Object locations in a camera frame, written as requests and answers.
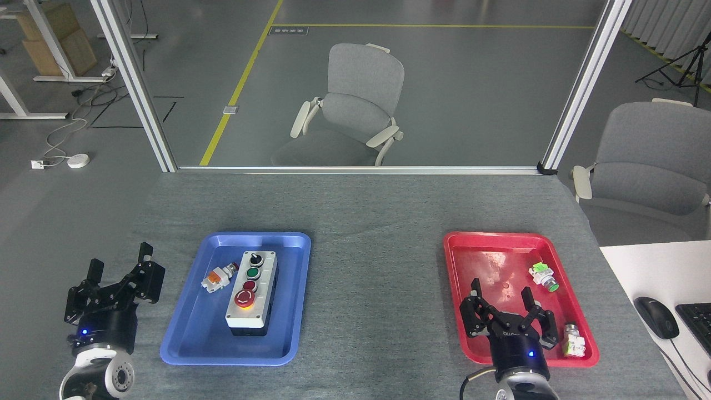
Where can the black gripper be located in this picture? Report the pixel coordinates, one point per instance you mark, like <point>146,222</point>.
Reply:
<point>516,353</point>
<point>108,329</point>

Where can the grey control box with buttons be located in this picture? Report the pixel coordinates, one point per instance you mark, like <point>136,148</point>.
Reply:
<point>251,291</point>

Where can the brown cardboard box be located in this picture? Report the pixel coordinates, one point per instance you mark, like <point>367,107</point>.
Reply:
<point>66,44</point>

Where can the red plastic tray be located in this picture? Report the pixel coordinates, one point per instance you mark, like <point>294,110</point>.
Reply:
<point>500,266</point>

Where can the blue plastic tray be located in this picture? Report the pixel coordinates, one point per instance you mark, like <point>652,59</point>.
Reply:
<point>194,328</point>

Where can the white round floor device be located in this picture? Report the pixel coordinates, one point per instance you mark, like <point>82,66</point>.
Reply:
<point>78,161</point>

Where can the black computer mouse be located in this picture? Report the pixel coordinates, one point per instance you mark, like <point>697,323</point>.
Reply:
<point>656,318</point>

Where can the white desk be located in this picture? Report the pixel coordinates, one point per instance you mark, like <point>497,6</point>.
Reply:
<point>655,272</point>

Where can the black keyboard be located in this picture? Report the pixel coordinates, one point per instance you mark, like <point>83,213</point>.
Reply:
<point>697,325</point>

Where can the silver floor plate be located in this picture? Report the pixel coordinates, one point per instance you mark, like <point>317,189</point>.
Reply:
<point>230,109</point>

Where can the grey office chair white armrests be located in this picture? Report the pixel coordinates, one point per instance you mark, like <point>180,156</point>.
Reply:
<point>650,155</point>
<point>361,83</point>

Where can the white power strip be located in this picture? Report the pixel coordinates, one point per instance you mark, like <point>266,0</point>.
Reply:
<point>109,71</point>

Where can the black tripod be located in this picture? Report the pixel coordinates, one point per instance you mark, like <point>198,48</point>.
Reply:
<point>695,61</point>

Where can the white pleated curtain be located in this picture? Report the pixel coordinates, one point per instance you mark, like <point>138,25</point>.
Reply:
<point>666,22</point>

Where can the silver green push button switch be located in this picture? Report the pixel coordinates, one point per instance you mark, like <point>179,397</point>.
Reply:
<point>573,340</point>

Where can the red push button orange switch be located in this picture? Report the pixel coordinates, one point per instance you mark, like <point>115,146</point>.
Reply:
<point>215,279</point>

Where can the white wall socket plug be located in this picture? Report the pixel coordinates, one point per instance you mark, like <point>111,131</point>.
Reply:
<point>38,164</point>

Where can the silver aluminium post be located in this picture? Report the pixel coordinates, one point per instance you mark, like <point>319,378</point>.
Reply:
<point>583,83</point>
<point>136,83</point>

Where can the white desk leg frame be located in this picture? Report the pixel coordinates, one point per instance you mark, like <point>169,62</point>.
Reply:
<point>16,105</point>
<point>53,47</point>

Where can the silver aluminium rail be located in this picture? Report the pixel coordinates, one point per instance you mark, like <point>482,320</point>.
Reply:
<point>355,170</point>

